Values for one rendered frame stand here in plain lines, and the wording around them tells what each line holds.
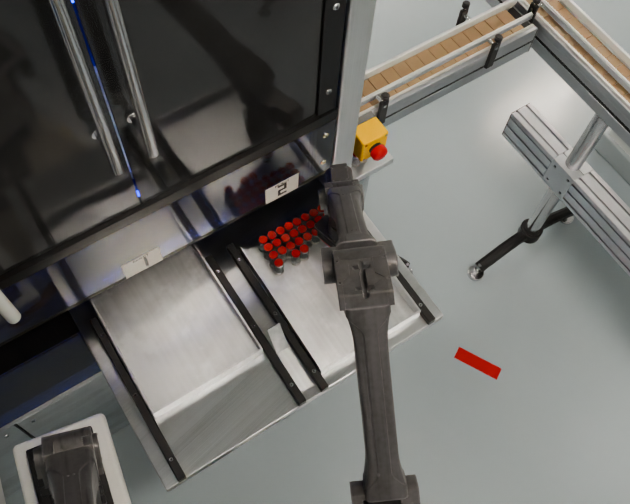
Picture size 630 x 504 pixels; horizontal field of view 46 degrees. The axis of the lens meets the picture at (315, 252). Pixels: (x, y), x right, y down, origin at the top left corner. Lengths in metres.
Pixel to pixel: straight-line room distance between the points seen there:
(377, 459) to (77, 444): 0.42
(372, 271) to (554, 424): 1.68
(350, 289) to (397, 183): 1.89
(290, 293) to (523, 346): 1.22
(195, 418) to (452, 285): 1.37
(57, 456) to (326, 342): 0.73
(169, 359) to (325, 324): 0.35
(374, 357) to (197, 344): 0.67
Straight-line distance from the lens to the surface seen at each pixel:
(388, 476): 1.12
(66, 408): 2.05
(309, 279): 1.67
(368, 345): 1.02
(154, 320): 1.66
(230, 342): 1.62
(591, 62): 2.12
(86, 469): 1.04
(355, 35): 1.37
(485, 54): 2.04
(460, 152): 2.99
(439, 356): 2.59
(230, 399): 1.58
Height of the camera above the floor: 2.41
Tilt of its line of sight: 64 degrees down
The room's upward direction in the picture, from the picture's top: 5 degrees clockwise
